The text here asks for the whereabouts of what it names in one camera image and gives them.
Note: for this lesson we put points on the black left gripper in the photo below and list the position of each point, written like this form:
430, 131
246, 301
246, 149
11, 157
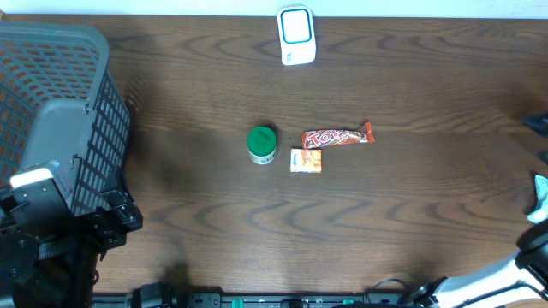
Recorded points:
104, 238

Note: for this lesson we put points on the light green snack packet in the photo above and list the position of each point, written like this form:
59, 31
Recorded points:
539, 214

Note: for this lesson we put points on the red Top chocolate bar wrapper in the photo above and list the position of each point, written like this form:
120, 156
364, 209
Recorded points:
316, 139

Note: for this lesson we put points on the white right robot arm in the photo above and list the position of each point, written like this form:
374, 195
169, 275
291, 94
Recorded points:
520, 276

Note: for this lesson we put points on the white barcode scanner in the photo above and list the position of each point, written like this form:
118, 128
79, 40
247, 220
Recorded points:
296, 35

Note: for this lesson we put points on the grey plastic basket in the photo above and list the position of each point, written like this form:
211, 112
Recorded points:
60, 107

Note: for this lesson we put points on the green lid jar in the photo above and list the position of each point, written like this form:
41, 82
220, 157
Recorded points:
262, 145

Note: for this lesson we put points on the small orange box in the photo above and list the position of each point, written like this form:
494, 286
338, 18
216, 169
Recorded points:
305, 161

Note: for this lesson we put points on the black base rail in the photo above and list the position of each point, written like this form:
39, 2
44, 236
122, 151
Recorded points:
160, 294

